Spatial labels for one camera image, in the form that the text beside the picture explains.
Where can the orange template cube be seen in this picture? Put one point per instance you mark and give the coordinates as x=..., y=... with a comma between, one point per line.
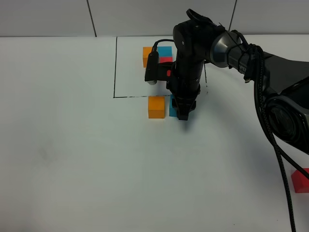
x=145, y=53

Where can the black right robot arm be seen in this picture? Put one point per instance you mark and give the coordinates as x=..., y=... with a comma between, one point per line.
x=281, y=86

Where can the blue template cube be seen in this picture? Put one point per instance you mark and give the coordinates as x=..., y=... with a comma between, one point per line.
x=164, y=51

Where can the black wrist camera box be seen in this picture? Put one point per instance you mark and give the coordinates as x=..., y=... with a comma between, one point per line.
x=156, y=71

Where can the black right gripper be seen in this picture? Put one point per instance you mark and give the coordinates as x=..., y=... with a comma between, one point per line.
x=183, y=82

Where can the red template cube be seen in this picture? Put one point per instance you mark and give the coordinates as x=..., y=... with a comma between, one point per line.
x=165, y=59

